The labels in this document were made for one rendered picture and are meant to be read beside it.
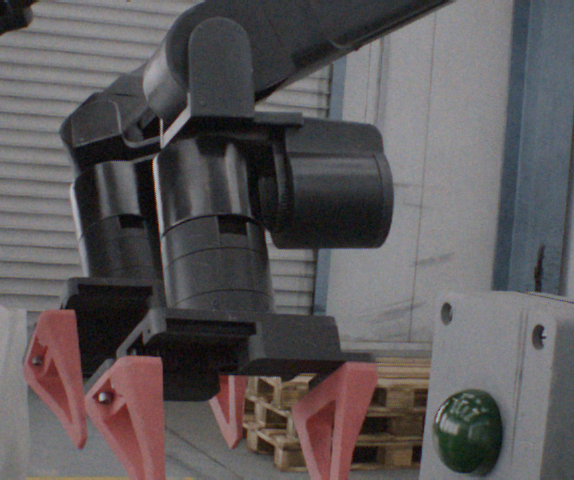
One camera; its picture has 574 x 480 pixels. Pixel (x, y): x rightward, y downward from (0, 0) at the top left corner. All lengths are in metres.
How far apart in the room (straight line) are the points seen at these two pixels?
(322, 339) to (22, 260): 7.37
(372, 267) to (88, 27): 2.53
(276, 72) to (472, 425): 0.33
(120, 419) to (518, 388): 0.30
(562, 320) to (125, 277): 0.45
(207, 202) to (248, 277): 0.05
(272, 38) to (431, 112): 8.36
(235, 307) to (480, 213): 8.65
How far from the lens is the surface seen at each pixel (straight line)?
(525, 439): 0.42
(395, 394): 6.20
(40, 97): 8.01
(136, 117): 0.92
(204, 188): 0.69
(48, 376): 0.81
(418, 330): 9.14
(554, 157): 9.09
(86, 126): 0.92
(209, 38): 0.70
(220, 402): 0.83
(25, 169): 8.01
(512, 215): 9.39
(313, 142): 0.72
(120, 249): 0.83
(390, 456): 6.28
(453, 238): 9.20
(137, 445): 0.66
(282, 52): 0.72
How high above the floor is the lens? 1.37
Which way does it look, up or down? 3 degrees down
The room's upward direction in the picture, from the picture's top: 5 degrees clockwise
